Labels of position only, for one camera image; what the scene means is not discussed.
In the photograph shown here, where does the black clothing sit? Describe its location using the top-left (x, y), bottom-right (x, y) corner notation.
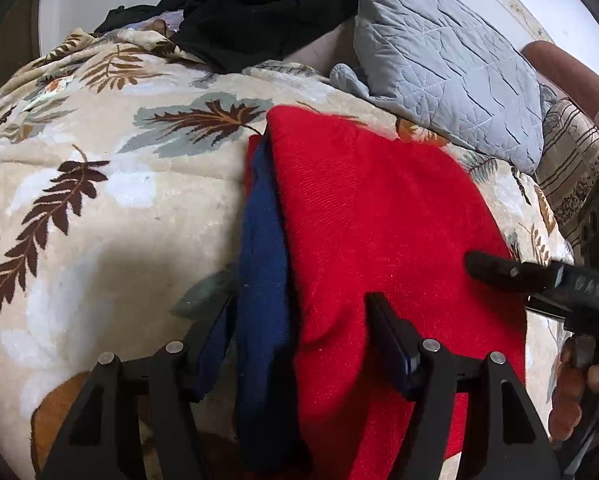
top-left (94, 0), bottom-right (360, 73)

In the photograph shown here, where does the red and blue sweater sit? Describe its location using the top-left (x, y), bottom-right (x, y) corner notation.
top-left (234, 105), bottom-right (527, 480)

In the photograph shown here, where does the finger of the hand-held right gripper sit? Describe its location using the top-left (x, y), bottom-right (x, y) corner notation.
top-left (464, 251), bottom-right (565, 295)

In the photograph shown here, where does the brown and pink bolster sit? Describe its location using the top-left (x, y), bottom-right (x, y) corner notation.
top-left (522, 40), bottom-right (599, 156)

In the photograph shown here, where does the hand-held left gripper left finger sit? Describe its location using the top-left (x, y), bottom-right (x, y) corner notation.
top-left (39, 292), bottom-right (240, 480)

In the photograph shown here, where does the person's right hand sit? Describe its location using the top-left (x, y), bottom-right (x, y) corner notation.
top-left (549, 332), bottom-right (599, 443)

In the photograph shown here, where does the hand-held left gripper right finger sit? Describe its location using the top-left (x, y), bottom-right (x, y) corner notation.
top-left (365, 292), bottom-right (563, 480)

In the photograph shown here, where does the grey quilted pillow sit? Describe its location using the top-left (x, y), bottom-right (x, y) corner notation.
top-left (329, 0), bottom-right (560, 176)

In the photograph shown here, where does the leaf print blanket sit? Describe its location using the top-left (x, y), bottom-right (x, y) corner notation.
top-left (0, 27), bottom-right (575, 480)

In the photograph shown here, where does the striped patterned pillow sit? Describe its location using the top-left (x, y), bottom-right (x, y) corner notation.
top-left (534, 97), bottom-right (599, 261)

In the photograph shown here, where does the lilac cloth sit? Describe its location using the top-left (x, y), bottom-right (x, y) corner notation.
top-left (129, 10), bottom-right (186, 37)

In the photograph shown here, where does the wooden door with glass panel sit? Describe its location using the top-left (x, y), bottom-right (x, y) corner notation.
top-left (0, 0), bottom-right (42, 106)

